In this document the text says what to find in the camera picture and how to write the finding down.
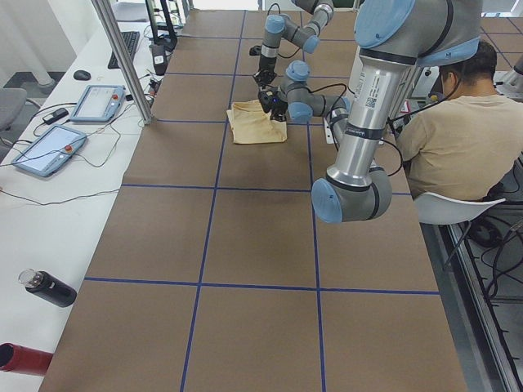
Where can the upper teach pendant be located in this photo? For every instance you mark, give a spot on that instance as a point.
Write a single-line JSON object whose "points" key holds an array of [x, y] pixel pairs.
{"points": [[98, 104]]}

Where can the black computer mouse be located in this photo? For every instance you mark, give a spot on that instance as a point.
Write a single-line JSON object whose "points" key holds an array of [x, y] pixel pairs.
{"points": [[82, 75]]}

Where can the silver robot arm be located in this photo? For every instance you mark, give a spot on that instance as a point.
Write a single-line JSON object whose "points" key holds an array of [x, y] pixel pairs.
{"points": [[392, 36], [280, 27]]}

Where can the cream long-sleeve printed shirt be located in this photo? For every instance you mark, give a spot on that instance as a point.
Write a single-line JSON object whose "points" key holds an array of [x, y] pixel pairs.
{"points": [[251, 125]]}

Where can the white chair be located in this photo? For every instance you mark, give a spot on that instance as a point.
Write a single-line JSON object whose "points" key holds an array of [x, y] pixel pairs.
{"points": [[435, 209]]}

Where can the aluminium frame post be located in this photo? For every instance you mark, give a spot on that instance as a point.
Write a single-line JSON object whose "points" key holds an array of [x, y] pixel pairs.
{"points": [[110, 25]]}

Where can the red cylinder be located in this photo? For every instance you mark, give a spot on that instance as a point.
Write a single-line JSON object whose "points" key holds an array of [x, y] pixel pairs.
{"points": [[24, 360]]}

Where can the black bottle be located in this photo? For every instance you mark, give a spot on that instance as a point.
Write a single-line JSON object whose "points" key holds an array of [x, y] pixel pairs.
{"points": [[47, 287]]}

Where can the lower teach pendant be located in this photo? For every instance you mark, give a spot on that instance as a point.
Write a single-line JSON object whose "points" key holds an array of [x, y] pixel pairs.
{"points": [[50, 151]]}

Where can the person in beige shirt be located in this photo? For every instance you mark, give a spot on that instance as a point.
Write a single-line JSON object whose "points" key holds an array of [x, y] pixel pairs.
{"points": [[464, 146]]}

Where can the teach pendant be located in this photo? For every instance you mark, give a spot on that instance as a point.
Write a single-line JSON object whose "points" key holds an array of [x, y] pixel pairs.
{"points": [[98, 104], [50, 151]]}

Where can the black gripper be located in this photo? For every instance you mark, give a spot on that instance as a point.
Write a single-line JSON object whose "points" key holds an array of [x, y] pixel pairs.
{"points": [[267, 64], [278, 107]]}

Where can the black power adapter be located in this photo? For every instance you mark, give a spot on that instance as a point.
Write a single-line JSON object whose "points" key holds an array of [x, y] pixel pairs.
{"points": [[55, 116]]}

